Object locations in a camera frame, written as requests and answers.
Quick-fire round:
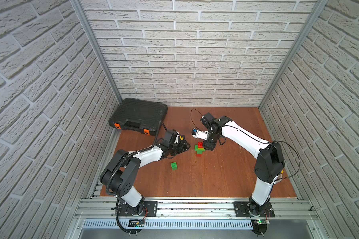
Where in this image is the dark green long lego brick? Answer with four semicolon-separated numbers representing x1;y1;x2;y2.
194;145;205;154

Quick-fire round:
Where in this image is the green square lego brick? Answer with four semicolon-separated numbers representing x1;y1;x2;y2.
171;162;178;170

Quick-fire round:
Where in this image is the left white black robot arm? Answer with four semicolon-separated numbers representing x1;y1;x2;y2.
100;129;190;215

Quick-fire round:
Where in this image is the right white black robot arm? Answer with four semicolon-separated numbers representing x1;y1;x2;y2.
191;113;285;216

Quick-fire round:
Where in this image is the black plastic tool case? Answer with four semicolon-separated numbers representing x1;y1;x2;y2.
108;98;168;136

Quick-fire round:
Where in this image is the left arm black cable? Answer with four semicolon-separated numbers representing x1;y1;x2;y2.
105;119;165;195

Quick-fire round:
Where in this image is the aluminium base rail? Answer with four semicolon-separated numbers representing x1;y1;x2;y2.
74;197;319;231

